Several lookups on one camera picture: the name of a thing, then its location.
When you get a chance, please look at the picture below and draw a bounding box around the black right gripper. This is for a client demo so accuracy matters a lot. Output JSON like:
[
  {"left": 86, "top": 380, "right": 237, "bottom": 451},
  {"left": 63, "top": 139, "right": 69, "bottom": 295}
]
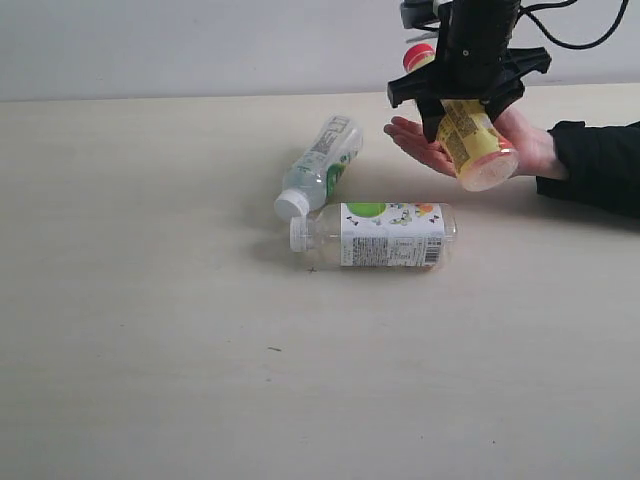
[{"left": 387, "top": 0, "right": 551, "bottom": 143}]

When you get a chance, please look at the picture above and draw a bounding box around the yellow label bottle red cap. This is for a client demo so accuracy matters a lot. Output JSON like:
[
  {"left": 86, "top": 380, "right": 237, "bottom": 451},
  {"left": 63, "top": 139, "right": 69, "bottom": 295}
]
[{"left": 402, "top": 43, "right": 520, "bottom": 193}]

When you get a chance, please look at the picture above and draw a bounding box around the clear bottle white cartoon label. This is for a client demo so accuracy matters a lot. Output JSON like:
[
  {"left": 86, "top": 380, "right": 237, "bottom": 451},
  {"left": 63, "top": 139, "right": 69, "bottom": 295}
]
[{"left": 289, "top": 202, "right": 458, "bottom": 269}]

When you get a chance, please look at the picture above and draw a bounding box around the white cap green label bottle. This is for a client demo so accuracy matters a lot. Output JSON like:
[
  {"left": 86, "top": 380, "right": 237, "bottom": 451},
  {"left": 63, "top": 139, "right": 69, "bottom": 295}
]
[{"left": 274, "top": 115, "right": 363, "bottom": 222}]

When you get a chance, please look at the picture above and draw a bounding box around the person's open hand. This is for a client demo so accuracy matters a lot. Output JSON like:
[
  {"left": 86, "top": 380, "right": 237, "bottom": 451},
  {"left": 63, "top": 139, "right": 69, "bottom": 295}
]
[{"left": 383, "top": 107, "right": 570, "bottom": 180}]

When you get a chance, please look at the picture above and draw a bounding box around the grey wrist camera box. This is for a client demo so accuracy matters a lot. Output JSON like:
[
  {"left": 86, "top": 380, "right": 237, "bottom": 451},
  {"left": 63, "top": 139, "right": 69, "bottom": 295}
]
[{"left": 400, "top": 0, "right": 451, "bottom": 31}]

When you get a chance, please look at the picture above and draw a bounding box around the black cable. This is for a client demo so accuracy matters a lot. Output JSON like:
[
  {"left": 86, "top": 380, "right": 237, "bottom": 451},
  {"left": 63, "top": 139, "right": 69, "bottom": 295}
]
[{"left": 519, "top": 0, "right": 630, "bottom": 50}]

